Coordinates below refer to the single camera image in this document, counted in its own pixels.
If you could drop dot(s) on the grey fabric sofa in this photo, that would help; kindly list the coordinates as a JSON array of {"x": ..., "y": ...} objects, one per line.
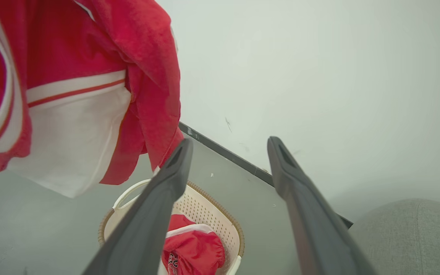
[{"x": 414, "y": 240}]

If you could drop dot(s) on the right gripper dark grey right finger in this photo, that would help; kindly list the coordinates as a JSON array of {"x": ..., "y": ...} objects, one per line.
[{"x": 315, "y": 229}]

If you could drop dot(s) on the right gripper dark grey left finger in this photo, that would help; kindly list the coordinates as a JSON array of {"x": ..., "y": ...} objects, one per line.
[{"x": 147, "y": 214}]

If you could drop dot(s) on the cream perforated laundry basket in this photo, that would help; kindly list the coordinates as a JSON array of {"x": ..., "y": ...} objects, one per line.
[{"x": 204, "y": 210}]

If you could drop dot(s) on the red white sports jersey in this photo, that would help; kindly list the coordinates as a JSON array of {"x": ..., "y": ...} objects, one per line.
[{"x": 63, "y": 38}]

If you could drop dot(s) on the red white sports shorts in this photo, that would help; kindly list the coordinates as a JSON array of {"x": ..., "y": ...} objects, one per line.
[{"x": 193, "y": 248}]

